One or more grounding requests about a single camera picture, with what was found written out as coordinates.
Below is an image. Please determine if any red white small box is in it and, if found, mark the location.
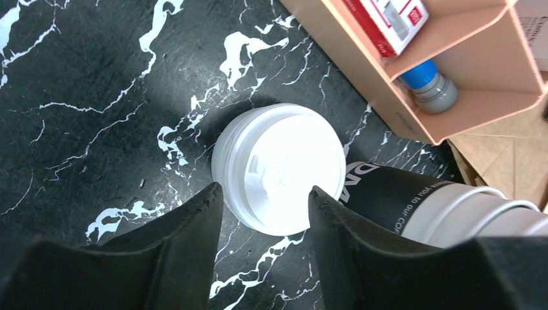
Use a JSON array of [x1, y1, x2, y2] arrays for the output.
[[343, 0, 429, 58]]

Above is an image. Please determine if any stack of paper cups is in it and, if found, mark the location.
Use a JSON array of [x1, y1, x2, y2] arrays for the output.
[[339, 161, 547, 248]]

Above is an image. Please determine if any white folder in organizer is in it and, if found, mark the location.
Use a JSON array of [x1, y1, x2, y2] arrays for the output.
[[515, 0, 547, 72]]

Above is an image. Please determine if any pink desk file organizer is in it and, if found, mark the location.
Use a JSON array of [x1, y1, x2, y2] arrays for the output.
[[278, 0, 548, 147]]

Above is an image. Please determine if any stack of white lids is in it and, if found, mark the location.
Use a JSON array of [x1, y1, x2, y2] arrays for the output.
[[211, 103, 346, 236]]

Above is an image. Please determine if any blue cap small item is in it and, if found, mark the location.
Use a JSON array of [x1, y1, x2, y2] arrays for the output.
[[398, 59, 459, 114]]

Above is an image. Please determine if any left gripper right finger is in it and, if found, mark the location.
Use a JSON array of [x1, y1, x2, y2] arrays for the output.
[[308, 187, 547, 309]]

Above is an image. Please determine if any brown kraft paper bag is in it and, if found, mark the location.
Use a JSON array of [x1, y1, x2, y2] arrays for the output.
[[448, 98, 547, 212]]

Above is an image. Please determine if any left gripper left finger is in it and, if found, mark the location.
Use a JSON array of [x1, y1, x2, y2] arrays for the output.
[[1, 182, 224, 309]]

